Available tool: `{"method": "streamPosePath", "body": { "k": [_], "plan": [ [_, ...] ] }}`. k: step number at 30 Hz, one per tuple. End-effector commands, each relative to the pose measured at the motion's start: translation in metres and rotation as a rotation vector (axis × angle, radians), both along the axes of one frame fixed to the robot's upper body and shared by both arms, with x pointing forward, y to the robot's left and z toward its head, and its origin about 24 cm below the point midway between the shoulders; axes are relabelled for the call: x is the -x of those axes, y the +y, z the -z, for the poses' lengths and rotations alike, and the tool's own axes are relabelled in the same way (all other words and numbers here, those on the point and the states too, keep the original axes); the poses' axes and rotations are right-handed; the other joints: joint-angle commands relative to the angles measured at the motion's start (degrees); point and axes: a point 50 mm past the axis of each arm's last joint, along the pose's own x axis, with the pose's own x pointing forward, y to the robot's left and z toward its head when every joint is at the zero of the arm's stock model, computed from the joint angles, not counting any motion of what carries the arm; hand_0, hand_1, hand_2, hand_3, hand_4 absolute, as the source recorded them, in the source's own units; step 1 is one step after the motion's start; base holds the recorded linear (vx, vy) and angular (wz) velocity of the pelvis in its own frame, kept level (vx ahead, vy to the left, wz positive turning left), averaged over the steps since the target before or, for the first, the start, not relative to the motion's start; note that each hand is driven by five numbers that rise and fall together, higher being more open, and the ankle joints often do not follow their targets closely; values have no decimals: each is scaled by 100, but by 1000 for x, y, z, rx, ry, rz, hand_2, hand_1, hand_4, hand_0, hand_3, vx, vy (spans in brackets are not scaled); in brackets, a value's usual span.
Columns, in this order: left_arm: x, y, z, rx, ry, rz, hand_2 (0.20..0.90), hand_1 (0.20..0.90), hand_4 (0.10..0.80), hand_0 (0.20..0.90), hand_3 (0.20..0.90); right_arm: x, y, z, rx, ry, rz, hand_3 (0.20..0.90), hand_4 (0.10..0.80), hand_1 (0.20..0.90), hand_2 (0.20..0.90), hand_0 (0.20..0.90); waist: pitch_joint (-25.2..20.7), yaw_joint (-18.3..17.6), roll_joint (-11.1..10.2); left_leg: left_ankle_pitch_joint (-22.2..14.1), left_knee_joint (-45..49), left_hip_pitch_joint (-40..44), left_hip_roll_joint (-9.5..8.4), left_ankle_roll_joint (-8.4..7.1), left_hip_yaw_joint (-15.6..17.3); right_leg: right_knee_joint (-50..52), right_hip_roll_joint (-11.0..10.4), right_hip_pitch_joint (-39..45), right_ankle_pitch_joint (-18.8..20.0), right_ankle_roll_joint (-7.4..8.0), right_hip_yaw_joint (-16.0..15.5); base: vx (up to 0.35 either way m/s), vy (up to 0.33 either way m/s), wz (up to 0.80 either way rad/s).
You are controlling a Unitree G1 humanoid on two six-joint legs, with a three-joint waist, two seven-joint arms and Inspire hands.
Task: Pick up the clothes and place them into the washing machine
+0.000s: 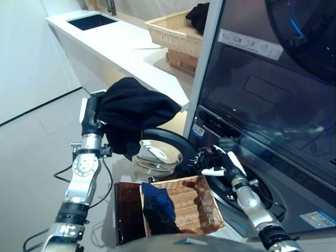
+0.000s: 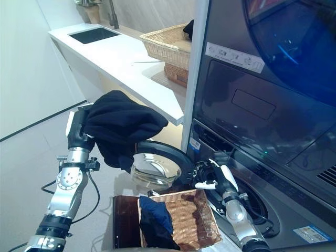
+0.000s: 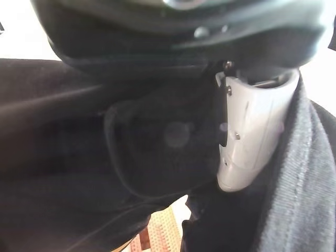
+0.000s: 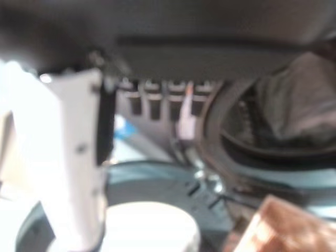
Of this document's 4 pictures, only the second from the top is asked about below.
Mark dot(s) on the robot left hand black white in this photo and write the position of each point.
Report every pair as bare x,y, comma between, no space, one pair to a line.
76,134

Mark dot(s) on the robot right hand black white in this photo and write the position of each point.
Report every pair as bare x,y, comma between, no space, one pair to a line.
227,181

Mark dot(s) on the black garment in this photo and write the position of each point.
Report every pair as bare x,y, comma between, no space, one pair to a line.
123,123

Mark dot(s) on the robot left arm silver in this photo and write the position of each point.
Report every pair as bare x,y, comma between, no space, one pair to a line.
65,189

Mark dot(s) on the robot right arm silver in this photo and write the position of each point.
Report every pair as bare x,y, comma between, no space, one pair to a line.
239,218

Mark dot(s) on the round glass washing machine door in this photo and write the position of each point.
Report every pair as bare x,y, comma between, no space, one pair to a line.
170,155

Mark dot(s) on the blue barcode sticker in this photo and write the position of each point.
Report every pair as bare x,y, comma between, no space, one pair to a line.
195,144

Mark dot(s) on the brown wicker laundry basket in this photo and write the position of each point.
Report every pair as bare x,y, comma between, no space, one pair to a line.
191,218

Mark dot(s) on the navy blue garment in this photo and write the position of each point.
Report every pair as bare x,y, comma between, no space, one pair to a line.
155,220

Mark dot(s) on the blue white energy label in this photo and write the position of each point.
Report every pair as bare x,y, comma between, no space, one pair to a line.
311,235

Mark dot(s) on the dark brown tray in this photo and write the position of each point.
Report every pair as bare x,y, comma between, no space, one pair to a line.
126,220

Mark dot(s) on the black inset sink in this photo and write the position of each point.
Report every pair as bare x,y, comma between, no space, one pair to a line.
94,35

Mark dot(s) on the small brown wicker basket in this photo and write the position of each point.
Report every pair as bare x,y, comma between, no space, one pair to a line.
176,73

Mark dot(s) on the flower pot with white flowers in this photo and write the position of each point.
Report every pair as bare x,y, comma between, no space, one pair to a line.
93,13

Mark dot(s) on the dark tall faucet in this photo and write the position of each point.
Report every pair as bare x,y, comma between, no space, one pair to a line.
113,15

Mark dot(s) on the light wicker basket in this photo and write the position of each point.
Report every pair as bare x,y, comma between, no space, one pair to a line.
162,44

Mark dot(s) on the white pictogram sticker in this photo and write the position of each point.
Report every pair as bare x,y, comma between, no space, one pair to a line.
233,56

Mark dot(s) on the black cloth in light basket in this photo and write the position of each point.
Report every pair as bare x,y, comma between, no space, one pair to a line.
189,30

